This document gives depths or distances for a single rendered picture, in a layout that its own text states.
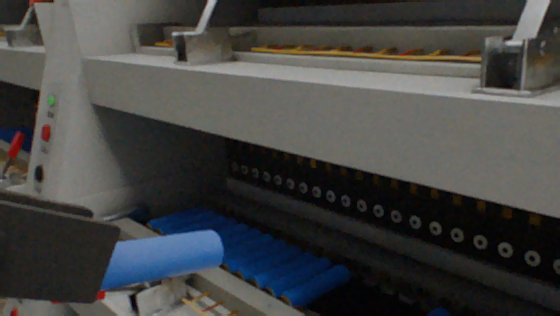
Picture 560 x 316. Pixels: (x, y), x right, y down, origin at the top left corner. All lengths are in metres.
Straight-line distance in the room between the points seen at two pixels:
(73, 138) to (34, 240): 0.39
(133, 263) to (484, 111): 0.16
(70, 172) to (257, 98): 0.30
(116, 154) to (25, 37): 0.27
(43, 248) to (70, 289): 0.02
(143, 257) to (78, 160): 0.38
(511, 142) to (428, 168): 0.05
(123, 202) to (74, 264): 0.41
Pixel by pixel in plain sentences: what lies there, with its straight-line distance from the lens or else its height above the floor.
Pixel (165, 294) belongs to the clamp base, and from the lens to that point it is 0.45.
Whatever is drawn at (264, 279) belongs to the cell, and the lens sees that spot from 0.44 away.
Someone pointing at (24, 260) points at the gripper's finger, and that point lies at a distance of 0.20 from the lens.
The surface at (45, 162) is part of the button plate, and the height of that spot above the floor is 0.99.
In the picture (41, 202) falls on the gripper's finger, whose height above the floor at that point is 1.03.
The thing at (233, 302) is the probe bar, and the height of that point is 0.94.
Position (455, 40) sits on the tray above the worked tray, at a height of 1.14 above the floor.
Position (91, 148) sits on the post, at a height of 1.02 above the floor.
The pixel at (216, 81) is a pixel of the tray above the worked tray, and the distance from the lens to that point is 0.37.
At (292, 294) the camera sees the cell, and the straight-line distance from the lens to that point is 0.41.
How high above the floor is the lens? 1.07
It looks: 5 degrees down
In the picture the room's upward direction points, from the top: 12 degrees clockwise
